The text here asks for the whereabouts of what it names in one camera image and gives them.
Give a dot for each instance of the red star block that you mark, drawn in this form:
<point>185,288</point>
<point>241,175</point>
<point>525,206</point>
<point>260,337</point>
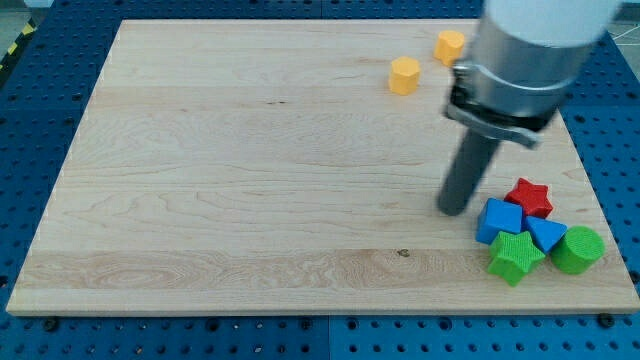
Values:
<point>532,197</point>

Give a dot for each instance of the yellow hexagon block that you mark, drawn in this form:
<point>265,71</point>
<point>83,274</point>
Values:
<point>404,75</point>

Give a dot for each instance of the blue triangle block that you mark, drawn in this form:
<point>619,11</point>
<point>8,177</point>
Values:
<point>545,233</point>

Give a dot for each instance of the yellow rounded block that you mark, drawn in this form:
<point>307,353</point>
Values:
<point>449,46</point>

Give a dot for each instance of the light wooden board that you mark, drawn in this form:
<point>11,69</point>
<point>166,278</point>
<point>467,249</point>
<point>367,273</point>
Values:
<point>264,167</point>

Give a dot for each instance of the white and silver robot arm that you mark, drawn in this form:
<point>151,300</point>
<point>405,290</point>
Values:
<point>520,64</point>

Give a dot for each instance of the green cylinder block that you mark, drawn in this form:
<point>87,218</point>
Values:
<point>579,248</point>

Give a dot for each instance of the blue cube block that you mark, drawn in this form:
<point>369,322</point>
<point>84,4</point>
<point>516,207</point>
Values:
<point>498,216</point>

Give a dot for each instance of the green star block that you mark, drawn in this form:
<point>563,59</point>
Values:
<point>513,256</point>

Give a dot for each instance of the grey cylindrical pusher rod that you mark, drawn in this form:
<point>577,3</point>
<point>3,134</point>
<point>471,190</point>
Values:
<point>474,155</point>

